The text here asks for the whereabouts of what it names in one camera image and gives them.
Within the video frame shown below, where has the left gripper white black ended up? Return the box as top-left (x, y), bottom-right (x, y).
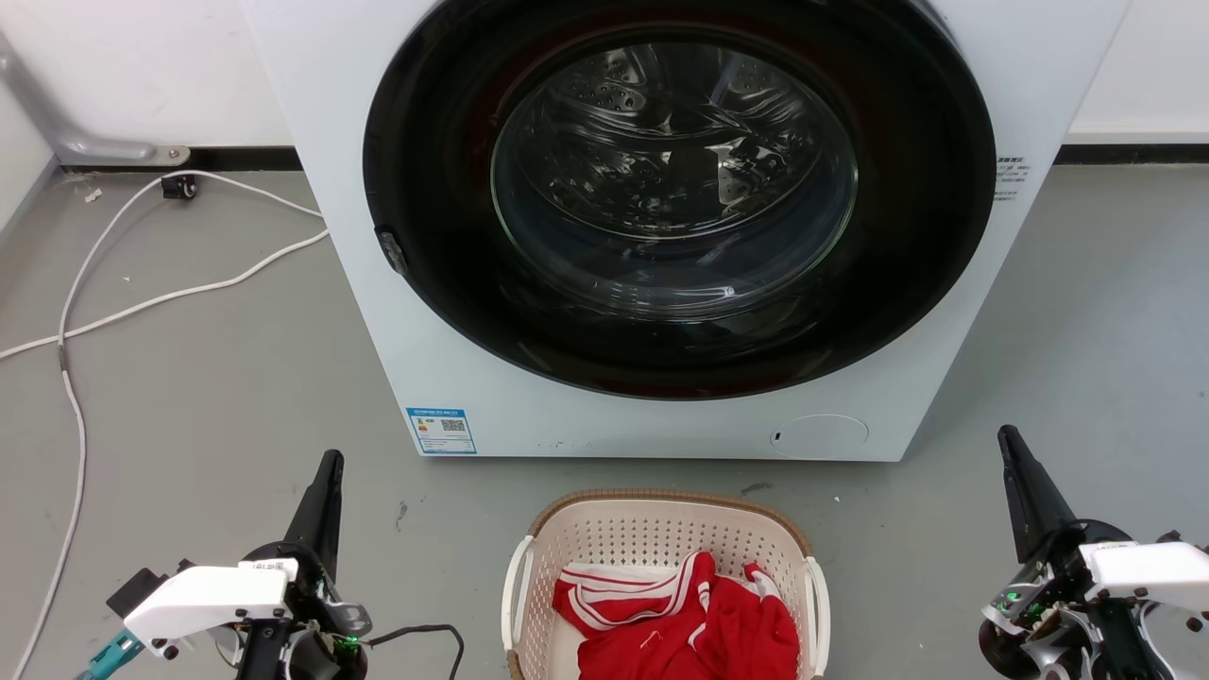
top-left (123, 450), bottom-right (372, 680)

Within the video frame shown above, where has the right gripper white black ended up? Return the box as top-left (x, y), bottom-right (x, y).
top-left (978, 425), bottom-right (1209, 680)

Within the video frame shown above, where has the beige plastic laundry basket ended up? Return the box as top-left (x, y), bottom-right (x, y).
top-left (501, 488), bottom-right (832, 680)

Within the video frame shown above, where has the blue energy label sticker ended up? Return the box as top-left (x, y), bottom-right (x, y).
top-left (406, 407), bottom-right (478, 456)

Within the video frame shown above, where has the white front-load washing machine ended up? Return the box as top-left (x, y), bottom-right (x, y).
top-left (241, 0), bottom-right (1132, 464)

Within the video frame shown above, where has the round white filter cover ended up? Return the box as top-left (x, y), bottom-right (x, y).
top-left (768, 414), bottom-right (870, 461)

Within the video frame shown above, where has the red white-striped garment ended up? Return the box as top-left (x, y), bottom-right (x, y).
top-left (553, 551), bottom-right (802, 680)

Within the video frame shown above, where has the round black glass washer door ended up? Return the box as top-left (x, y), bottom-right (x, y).
top-left (363, 0), bottom-right (997, 400)

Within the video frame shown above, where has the steel washer drum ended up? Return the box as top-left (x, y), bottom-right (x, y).
top-left (491, 42), bottom-right (859, 318)

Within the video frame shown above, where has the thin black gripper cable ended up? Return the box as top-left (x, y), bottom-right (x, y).
top-left (366, 623), bottom-right (466, 680)

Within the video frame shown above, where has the white power cable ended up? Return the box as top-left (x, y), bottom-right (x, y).
top-left (0, 229), bottom-right (331, 361)

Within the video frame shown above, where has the long white looping cable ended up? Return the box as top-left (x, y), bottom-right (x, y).
top-left (9, 170), bottom-right (326, 680)

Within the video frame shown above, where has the grey wall pipe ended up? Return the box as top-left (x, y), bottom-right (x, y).
top-left (0, 33), bottom-right (191, 167)

